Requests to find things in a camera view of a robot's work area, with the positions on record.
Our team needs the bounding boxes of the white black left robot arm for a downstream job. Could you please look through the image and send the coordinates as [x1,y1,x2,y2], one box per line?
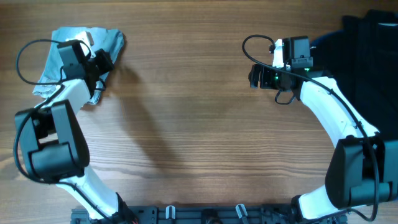
[13,39,139,223]

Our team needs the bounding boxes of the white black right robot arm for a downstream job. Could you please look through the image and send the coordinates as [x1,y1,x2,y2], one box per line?
[248,36,397,223]

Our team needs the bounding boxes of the light blue denim shorts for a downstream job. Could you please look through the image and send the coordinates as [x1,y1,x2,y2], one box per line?
[33,27,124,105]

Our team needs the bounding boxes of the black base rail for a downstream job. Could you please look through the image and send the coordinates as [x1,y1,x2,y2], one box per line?
[70,203,347,224]

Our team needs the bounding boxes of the blue cloth under pile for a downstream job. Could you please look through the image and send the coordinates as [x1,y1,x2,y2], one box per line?
[310,30,343,48]

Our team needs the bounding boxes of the dark navy shirt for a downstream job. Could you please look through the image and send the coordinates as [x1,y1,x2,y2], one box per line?
[311,9,397,139]

